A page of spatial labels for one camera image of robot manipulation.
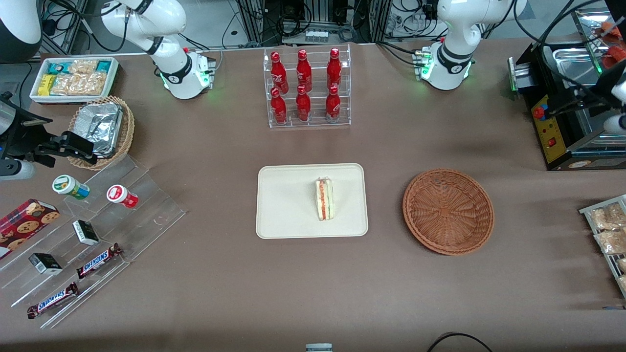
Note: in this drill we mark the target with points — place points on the green lidded cup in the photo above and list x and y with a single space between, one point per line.
68 186

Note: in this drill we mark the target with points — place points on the white power strip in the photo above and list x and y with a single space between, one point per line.
317 35

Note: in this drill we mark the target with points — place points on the cream plastic tray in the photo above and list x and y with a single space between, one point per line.
283 205

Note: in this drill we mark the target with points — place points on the red sausage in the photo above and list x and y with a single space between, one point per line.
617 54
615 28

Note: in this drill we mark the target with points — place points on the small black box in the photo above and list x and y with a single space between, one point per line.
45 263
85 232

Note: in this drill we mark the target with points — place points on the black food warmer machine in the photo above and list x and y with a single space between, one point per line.
550 132

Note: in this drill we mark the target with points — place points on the white plastic snack bin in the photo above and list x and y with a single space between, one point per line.
114 78

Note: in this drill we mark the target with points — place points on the triangular sandwich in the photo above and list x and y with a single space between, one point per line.
325 200

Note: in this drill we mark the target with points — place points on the red lidded cup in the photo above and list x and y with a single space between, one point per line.
120 194

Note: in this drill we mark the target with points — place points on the small grey device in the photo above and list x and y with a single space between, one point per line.
319 348

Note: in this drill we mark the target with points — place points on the large clear cookie bag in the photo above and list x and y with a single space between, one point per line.
80 84

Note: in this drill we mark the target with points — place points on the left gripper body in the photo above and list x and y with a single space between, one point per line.
603 85

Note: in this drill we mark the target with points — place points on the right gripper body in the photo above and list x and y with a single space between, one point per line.
25 138

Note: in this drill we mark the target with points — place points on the clear acrylic stepped stand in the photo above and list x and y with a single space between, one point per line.
146 215

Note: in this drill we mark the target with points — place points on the clear acrylic bottle rack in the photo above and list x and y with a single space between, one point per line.
318 68

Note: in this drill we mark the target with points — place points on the Snickers chocolate bar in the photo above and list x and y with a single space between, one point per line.
53 300
98 261

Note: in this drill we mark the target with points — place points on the clear bag of pastries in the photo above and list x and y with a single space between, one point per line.
623 283
609 217
622 265
611 242

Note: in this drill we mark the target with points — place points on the brown round wicker basket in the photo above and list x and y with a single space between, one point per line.
447 212

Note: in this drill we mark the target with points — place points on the yellow snack packet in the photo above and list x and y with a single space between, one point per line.
47 84

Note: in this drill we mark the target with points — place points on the red cookie box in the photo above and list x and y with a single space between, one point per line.
24 225

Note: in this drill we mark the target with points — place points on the aluminium frame rack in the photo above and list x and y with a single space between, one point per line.
318 12

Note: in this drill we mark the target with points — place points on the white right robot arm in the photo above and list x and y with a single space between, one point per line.
171 63

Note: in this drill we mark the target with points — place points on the small clear cookie bag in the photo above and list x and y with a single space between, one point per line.
83 66

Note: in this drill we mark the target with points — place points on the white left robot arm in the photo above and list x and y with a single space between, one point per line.
455 29

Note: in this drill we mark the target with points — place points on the teal snack packet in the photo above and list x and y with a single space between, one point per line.
58 67
103 66

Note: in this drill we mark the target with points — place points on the aluminium foil container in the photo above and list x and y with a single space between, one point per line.
98 124

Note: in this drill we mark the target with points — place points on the light oval wicker basket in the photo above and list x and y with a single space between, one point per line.
128 132

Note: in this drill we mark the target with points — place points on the red soda bottle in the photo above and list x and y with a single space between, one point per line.
334 68
333 105
303 71
279 108
303 106
279 73

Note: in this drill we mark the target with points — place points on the steel warmer pan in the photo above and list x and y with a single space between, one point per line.
574 61
589 128

